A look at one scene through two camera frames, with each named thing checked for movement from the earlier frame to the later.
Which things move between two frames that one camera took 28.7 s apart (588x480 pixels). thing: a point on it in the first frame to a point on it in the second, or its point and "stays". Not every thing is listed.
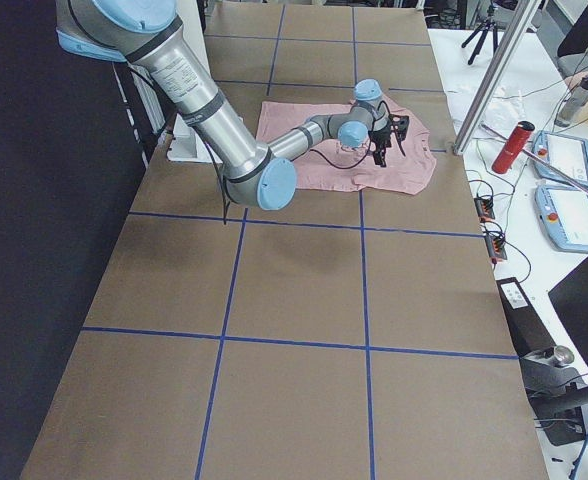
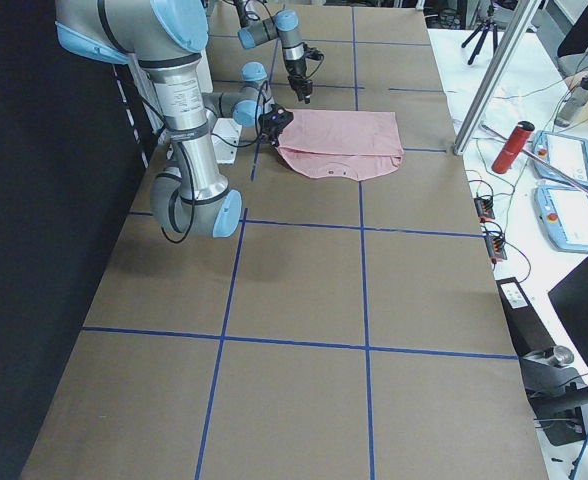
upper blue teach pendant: (568, 155) stays
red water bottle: (513, 147) stays
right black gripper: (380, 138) to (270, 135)
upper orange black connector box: (484, 208) stays
